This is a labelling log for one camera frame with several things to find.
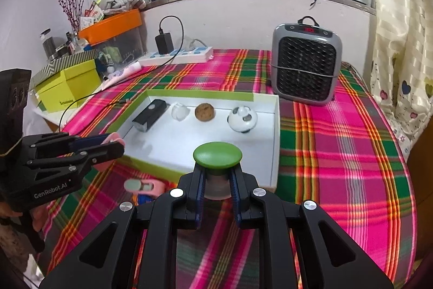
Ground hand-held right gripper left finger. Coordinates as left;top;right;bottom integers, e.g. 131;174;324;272
41;162;207;289

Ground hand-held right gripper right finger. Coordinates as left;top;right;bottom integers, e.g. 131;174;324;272
228;164;395;289

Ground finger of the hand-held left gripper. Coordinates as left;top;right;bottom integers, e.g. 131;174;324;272
22;131;113;161
26;142;125;182

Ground pink looped massage tool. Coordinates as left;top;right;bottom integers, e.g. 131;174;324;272
93;132;126;172

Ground pink roller massager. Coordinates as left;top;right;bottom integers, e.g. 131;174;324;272
123;177;165;199

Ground green mushroom massager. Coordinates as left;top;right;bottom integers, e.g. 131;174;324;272
193;142;242;201

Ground black bike light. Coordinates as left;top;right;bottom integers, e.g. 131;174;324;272
132;99;169;133

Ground green white cardboard box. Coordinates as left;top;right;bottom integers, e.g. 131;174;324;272
113;89;281;193

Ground panda massager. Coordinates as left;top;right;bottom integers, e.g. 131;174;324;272
227;106;258;134

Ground brown walnut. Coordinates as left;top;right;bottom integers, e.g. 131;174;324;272
194;103;216;122

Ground person's left hand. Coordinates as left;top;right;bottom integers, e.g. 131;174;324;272
0;200;48;233

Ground white side table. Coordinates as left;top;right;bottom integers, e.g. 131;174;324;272
32;91;83;132

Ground yellow-green box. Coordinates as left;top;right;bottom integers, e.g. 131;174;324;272
35;59;104;113

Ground white pink tube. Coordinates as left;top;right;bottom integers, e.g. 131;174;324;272
101;61;142;81

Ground green striped gift box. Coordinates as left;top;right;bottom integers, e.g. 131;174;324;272
29;48;99;91

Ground green mug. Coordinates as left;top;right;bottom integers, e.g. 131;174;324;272
101;47;122;64

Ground glass jar with black lid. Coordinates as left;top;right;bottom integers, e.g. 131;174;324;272
41;28;58;60

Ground pink green plaid tablecloth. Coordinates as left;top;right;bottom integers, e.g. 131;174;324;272
44;48;418;289

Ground clear bin with orange lid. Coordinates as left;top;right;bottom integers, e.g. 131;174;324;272
78;9;144;66

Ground black charger adapter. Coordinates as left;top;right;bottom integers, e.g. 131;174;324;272
155;33;175;56

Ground white power strip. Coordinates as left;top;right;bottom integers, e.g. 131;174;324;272
138;46;214;68

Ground colourful card packets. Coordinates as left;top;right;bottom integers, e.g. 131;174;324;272
79;0;105;30

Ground grey space heater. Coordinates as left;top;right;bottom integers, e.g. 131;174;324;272
270;16;343;107

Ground white floral bedsheet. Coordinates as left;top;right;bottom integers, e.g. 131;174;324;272
386;106;418;157

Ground brown wooden cabinet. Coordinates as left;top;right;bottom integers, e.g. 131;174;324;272
404;126;433;262

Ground cream heart print curtain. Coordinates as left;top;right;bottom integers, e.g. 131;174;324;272
365;0;433;154

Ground black charger cable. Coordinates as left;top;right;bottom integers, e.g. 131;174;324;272
58;15;185;132

